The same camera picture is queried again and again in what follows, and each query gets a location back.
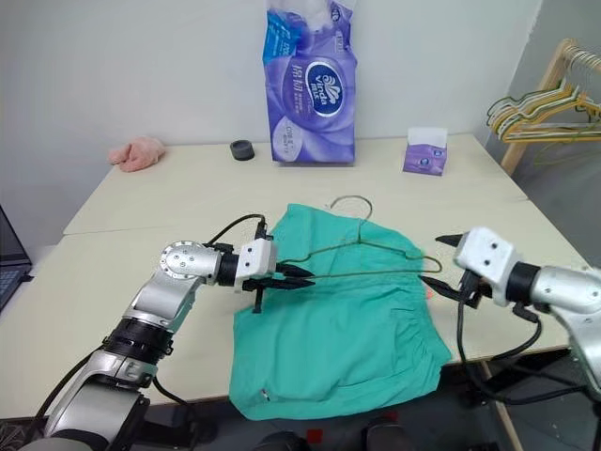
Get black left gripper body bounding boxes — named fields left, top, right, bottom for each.
left=242, top=272, right=284, bottom=314

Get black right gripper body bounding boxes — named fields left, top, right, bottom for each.
left=456, top=270, right=492, bottom=309

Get thin wire hanger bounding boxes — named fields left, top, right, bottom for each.
left=275, top=194, right=443, bottom=284

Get green shorts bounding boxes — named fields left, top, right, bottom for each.
left=227, top=202, right=454, bottom=421

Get small purple tissue box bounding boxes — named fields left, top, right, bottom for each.
left=401, top=126, right=449, bottom=178

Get black round tape roll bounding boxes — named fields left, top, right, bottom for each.
left=229, top=138, right=256, bottom=163

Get wooden table leg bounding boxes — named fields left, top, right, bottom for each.
left=478, top=364, right=523, bottom=451

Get dark rounded shape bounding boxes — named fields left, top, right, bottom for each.
left=364, top=416, right=410, bottom=451
left=254, top=428, right=307, bottom=451

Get large purple tissue pack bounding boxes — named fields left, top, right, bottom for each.
left=260, top=0, right=361, bottom=167

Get pink cloth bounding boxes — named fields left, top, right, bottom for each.
left=107, top=135, right=167, bottom=174

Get wooden clothes rack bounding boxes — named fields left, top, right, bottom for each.
left=499, top=38, right=601, bottom=178

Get dark laptop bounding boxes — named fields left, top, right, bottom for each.
left=0, top=203, right=35, bottom=314

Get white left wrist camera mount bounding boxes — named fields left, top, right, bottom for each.
left=233, top=237, right=279, bottom=294

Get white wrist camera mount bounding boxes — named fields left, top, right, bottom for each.
left=453, top=226, right=520, bottom=309
left=233, top=237, right=279, bottom=294

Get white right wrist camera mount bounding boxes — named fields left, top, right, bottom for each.
left=453, top=226, right=520, bottom=309

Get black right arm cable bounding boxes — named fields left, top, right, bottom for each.
left=455, top=300, right=544, bottom=377

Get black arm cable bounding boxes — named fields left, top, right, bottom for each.
left=455, top=300, right=544, bottom=377
left=205, top=213, right=270, bottom=248

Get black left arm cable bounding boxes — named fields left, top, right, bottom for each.
left=205, top=213, right=270, bottom=248

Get green wire hanger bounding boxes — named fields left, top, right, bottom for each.
left=485, top=77, right=601, bottom=129

